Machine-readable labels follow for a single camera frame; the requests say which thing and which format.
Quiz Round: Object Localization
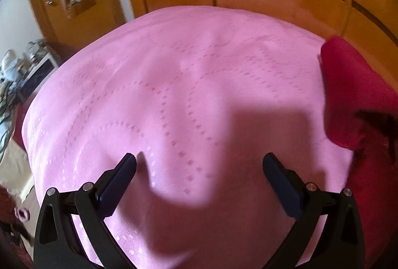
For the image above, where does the white bedside table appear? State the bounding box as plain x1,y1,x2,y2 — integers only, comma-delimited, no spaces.
17,53,59,102

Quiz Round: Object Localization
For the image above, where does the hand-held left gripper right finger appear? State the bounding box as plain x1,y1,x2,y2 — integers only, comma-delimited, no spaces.
262,153,366,269

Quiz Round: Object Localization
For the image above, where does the red cloth garment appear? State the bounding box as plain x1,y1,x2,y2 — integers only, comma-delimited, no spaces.
320,36,398,269

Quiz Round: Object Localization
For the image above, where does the pink patterned bedspread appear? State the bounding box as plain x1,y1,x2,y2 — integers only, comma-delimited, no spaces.
22,6,358,269

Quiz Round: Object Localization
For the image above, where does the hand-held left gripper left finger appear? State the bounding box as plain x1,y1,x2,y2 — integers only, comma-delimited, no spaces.
34,153,138,269

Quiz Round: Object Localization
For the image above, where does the pink slipper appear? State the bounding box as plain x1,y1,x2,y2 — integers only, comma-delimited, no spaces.
14,207,30,222

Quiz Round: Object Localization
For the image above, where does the light blue crumpled cloth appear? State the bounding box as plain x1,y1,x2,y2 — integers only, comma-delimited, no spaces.
0,50,19,161

